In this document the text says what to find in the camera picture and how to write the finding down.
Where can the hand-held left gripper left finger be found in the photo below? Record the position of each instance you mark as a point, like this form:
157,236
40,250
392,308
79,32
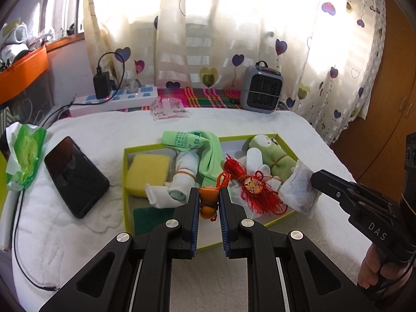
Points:
194,224

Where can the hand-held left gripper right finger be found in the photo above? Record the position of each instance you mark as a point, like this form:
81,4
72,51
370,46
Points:
225,224

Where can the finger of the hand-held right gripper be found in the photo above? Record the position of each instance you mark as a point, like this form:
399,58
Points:
357,190
325,187

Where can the lime green shallow box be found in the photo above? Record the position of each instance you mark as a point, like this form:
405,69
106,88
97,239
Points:
208,237

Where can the translucent white sachet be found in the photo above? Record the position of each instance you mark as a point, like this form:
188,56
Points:
299,190

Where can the orange gourd ornament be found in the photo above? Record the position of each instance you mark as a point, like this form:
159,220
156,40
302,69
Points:
208,201

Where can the red tassel knot ornament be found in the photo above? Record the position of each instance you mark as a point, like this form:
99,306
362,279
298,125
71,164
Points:
260,198

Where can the green scouring pad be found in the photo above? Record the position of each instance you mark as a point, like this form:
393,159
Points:
149,222

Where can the white sock bundle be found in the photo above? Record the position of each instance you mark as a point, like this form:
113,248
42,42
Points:
253,159
182,175

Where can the yellow sponge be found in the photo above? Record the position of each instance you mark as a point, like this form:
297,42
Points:
148,175

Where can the light green cloth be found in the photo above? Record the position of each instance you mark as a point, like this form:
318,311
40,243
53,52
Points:
208,156

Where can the person's right hand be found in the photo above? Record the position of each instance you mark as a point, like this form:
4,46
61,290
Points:
370,273

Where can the wooden cabinet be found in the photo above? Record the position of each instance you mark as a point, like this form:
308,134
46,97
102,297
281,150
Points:
390,87

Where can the grey small heater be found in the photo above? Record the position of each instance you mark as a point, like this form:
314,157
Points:
261,89

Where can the small printed clear packets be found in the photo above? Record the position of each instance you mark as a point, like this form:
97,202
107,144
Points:
169,109

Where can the black smartphone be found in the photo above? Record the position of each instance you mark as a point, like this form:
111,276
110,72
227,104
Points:
76,178

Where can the colourful plaid cloth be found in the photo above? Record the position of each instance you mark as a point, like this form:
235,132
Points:
214,97

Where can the white power strip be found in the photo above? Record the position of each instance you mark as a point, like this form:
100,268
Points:
123,99

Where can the black power adapter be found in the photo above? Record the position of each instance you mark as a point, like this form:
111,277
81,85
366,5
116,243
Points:
101,86

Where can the green wet wipes pack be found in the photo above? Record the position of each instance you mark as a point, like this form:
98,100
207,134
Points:
27,156

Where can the cream curtain with hearts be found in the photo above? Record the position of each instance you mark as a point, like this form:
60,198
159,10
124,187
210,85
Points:
211,22

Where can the plain lime green box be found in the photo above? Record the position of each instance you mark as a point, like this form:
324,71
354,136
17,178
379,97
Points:
2,164

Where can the green patterned gift box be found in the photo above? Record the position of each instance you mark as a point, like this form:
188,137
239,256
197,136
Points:
5,115

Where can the orange shelf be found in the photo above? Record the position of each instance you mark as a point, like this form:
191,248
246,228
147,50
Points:
22,71

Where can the pile of white clutter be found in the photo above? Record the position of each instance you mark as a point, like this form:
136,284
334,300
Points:
19,42

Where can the window frame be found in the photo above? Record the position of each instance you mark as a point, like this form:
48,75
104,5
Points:
68,3

